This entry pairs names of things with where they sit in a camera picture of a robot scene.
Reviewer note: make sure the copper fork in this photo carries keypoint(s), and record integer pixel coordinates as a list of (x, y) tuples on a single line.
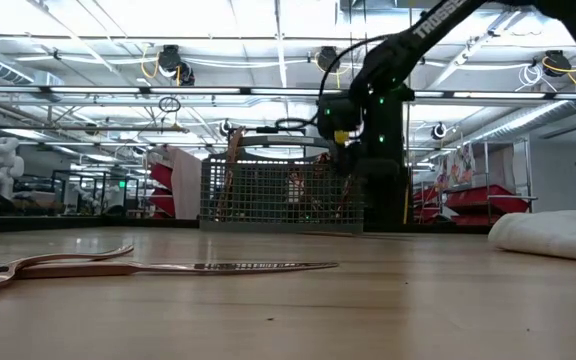
[(346, 200)]

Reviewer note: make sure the black aluminium table frame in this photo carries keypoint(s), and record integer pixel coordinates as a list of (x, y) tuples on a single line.
[(93, 223)]

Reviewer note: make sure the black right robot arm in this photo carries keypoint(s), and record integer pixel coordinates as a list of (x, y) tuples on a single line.
[(433, 25)]

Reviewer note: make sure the white plaid cloth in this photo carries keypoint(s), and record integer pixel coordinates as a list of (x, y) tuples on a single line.
[(553, 235)]

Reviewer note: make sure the metal shelf red bins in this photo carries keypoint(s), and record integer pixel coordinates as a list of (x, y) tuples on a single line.
[(478, 197)]

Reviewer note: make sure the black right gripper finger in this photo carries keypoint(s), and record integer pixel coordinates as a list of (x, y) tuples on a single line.
[(353, 155)]

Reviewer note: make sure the white robot figure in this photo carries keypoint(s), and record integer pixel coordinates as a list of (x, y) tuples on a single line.
[(3, 165)]

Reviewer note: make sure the tan board panel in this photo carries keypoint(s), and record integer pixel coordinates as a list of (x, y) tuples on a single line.
[(185, 185)]

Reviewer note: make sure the grey plastic cutlery basket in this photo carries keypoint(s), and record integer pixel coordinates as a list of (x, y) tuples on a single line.
[(268, 200)]

